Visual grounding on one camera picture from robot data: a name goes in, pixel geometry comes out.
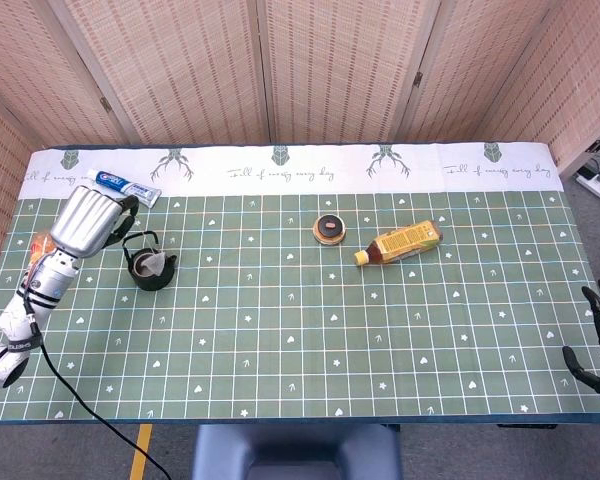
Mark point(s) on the yellow label tea bottle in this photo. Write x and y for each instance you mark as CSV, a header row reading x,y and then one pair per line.
x,y
405,244

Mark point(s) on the bamboo folding screen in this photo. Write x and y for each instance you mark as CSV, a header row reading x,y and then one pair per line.
x,y
190,70

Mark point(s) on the black cast iron teapot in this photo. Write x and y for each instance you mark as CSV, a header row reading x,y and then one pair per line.
x,y
152,284

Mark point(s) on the orange juice bottle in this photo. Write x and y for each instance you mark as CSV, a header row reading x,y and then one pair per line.
x,y
40,245

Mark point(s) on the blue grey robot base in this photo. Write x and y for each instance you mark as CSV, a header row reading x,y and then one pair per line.
x,y
295,452

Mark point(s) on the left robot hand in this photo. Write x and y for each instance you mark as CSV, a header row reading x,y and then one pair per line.
x,y
82,222

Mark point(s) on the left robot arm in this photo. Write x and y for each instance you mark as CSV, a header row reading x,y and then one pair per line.
x,y
45,284

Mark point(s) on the green grid tablecloth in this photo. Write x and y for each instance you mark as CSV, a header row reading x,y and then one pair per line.
x,y
330,350

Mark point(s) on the brass screen hinge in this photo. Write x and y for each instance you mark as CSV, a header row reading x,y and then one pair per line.
x,y
105,104
418,80

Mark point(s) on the blue white toothpaste tube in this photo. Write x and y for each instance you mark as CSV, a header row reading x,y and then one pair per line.
x,y
115,182

